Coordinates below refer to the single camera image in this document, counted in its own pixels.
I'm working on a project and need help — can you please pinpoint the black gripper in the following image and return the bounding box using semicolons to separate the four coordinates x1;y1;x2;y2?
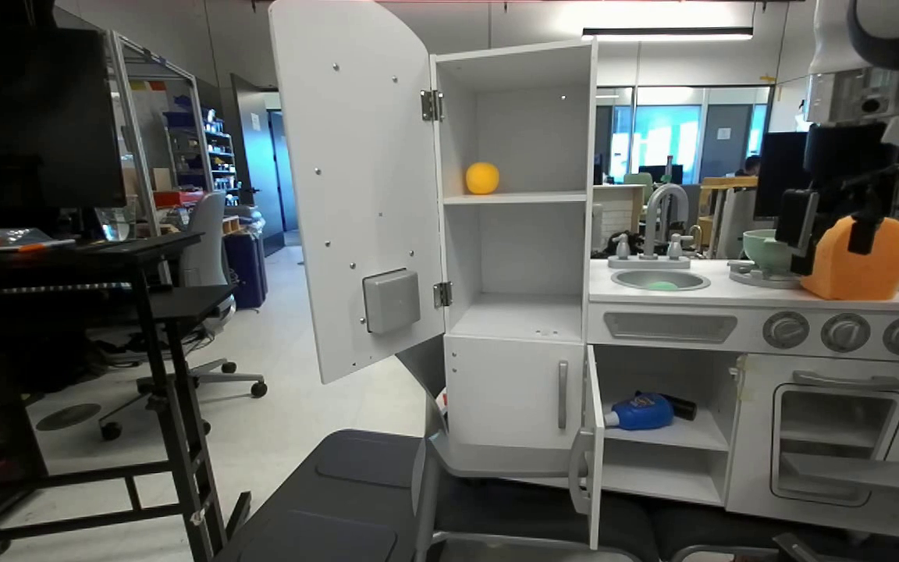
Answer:
809;144;899;259

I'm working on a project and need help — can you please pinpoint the orange plush toy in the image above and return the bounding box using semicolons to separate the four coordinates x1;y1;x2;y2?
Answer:
798;211;899;304

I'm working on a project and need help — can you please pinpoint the yellow plush ball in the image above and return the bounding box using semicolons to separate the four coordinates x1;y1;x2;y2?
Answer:
462;160;502;198

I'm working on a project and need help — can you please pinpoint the white arched cabinet door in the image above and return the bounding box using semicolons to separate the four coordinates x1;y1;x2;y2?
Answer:
266;0;449;386

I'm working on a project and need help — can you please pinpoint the white small cabinet door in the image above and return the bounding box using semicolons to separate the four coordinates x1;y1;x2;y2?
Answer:
572;343;608;553

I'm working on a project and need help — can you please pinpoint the pale green toy pot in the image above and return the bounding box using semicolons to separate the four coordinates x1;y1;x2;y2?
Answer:
741;223;813;282

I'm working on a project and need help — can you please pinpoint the black computer monitor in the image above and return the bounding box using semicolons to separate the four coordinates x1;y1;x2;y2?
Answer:
755;120;899;222

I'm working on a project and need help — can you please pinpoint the grey burner grate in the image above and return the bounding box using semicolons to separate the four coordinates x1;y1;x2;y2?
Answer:
726;259;813;291

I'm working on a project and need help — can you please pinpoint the grey toy faucet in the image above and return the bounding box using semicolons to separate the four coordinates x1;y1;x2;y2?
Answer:
606;184;697;272

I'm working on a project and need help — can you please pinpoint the grey sink basin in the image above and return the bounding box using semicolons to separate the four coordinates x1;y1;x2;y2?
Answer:
608;265;711;297

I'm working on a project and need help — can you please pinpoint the white oven door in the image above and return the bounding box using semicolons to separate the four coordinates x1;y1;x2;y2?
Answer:
730;351;899;537

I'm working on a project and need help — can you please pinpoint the blue bottle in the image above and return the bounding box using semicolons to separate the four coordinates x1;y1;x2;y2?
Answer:
602;389;681;432

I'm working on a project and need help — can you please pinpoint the white toy kitchen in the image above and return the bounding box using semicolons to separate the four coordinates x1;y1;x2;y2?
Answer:
426;37;899;542

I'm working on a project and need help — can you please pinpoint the grey plastic chair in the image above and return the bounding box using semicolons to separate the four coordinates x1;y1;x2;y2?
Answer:
397;339;454;562

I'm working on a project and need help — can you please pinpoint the dark blue bin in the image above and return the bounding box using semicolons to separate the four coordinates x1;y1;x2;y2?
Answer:
225;230;272;311

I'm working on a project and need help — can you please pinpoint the grey office chair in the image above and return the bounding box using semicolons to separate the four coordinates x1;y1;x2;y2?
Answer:
94;191;272;444

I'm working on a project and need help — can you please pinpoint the white shelf rack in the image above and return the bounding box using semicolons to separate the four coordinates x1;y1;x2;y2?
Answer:
104;29;218;236

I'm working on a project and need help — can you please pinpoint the black metal desk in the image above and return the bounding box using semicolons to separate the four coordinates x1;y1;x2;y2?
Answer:
0;230;257;562

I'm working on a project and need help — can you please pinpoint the large black screen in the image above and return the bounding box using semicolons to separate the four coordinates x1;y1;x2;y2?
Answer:
0;19;130;236

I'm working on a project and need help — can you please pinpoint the white door with grey handle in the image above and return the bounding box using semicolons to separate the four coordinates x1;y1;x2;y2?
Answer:
444;334;588;451

